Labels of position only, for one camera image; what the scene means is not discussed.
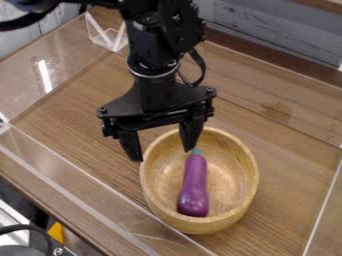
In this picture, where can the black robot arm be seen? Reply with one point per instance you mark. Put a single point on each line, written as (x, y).
(164, 29)

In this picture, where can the purple toy eggplant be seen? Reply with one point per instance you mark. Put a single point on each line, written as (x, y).
(193, 199)

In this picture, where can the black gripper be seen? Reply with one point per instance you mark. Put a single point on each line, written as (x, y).
(158, 101)

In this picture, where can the brown wooden bowl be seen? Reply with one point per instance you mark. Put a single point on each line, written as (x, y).
(233, 180)

